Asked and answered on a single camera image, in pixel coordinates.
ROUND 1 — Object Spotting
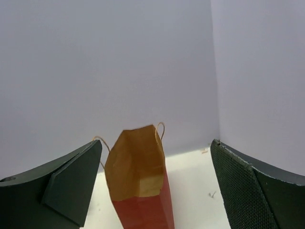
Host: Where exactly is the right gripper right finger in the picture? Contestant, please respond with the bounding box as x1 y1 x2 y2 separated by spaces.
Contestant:
210 139 305 229

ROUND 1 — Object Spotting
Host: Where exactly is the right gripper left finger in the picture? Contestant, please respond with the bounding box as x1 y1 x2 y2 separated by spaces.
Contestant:
0 140 102 229

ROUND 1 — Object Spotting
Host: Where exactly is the red brown paper bag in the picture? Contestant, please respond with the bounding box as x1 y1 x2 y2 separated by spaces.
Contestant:
102 122 175 229

